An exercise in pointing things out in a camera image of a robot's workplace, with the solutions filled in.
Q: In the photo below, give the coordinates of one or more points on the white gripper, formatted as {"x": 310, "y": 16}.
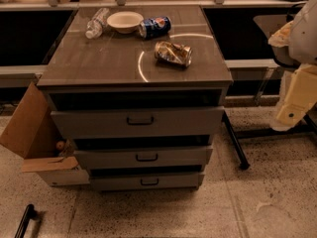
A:
{"x": 304, "y": 39}

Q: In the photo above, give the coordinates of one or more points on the grey top drawer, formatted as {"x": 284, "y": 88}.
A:
{"x": 128, "y": 123}

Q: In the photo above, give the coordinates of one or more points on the grey drawer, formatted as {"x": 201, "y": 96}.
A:
{"x": 143, "y": 158}
{"x": 128, "y": 123}
{"x": 138, "y": 182}

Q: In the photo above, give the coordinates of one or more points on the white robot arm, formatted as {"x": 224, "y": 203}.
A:
{"x": 300, "y": 36}

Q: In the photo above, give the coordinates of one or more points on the grey drawer cabinet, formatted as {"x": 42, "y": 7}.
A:
{"x": 116, "y": 72}

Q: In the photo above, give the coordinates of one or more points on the grey bottom drawer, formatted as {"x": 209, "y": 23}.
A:
{"x": 138, "y": 182}

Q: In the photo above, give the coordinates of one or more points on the grey middle drawer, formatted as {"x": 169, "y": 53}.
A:
{"x": 143, "y": 158}

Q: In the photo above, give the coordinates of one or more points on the black office chair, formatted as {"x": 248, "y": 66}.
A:
{"x": 274, "y": 30}

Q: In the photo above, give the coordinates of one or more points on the black table leg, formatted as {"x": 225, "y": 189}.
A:
{"x": 244, "y": 164}

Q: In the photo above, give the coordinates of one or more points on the crushed gold can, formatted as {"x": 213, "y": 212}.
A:
{"x": 173, "y": 53}

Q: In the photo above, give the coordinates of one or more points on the blue Pepsi can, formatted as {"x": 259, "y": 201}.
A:
{"x": 154, "y": 27}

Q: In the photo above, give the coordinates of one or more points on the white paper bowl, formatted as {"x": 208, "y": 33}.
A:
{"x": 125, "y": 22}

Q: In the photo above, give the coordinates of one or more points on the clear plastic water bottle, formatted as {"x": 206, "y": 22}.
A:
{"x": 97, "y": 24}

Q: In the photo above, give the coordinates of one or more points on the small orange ball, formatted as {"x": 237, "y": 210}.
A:
{"x": 60, "y": 145}

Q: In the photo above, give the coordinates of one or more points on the brown cardboard box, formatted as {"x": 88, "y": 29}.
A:
{"x": 32, "y": 134}

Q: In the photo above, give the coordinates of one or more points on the black bar on floor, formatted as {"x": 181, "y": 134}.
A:
{"x": 30, "y": 213}

